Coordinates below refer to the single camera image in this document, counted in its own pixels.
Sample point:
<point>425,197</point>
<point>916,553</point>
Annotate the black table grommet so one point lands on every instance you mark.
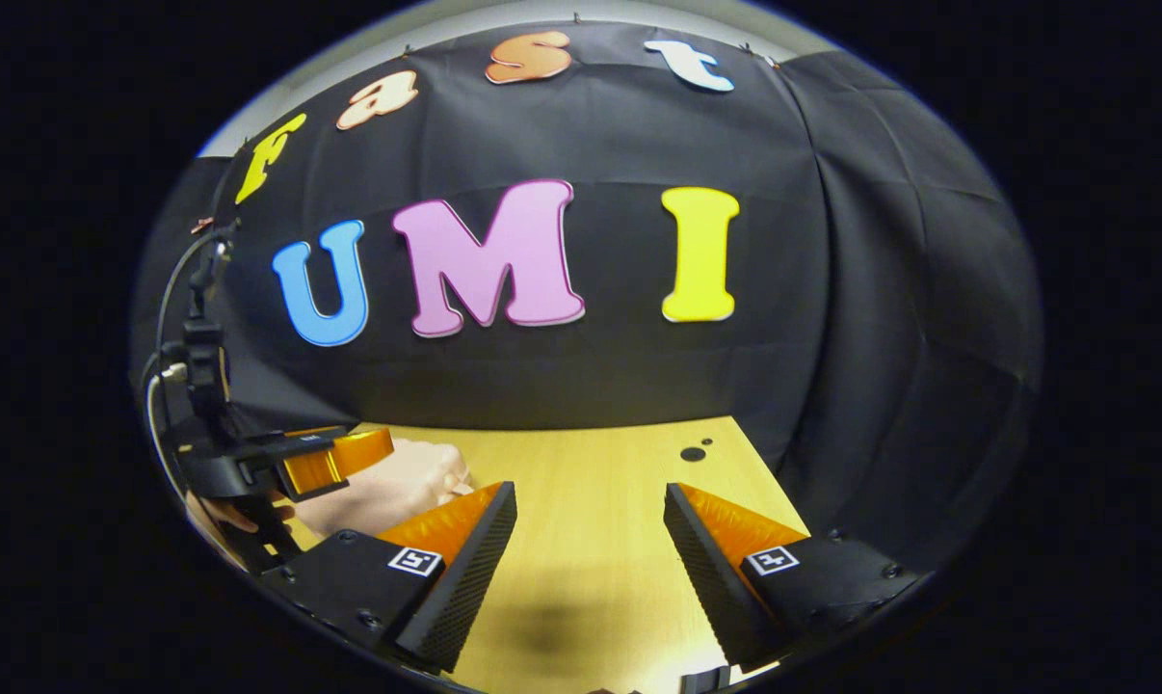
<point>693,453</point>

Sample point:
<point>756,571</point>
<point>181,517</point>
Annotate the copper cloth clip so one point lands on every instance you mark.
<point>200,225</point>

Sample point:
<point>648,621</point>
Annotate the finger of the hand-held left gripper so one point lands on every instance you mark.
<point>330,461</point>

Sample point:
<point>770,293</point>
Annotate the pink suitcase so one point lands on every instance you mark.
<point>398,487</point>

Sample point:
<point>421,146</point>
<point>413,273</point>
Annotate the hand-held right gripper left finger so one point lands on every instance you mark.
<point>461,588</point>

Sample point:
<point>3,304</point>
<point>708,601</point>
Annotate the black backdrop cloth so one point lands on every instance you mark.
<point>831,289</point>

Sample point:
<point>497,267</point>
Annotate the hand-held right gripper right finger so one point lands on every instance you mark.
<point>706,578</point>

